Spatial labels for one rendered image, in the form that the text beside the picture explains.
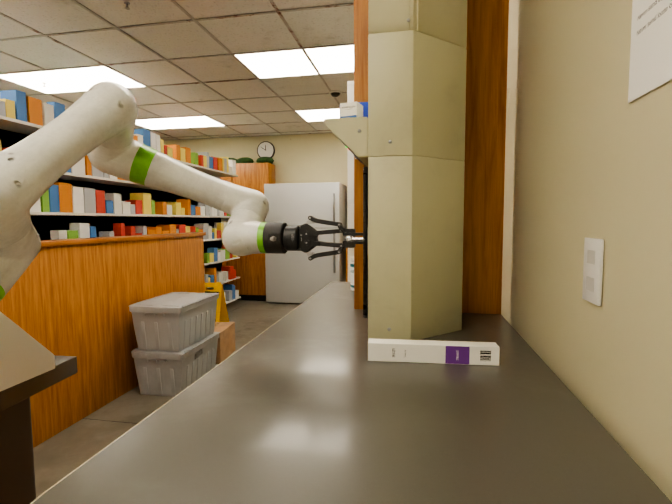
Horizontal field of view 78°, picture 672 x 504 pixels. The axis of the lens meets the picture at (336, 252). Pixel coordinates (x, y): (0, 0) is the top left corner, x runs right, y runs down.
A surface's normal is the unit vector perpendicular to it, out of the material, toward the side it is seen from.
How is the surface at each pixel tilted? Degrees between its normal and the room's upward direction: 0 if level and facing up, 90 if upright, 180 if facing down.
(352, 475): 0
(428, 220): 90
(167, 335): 95
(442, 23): 90
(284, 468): 0
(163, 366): 95
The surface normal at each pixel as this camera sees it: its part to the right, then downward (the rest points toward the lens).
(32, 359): 0.99, 0.00
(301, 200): -0.18, 0.07
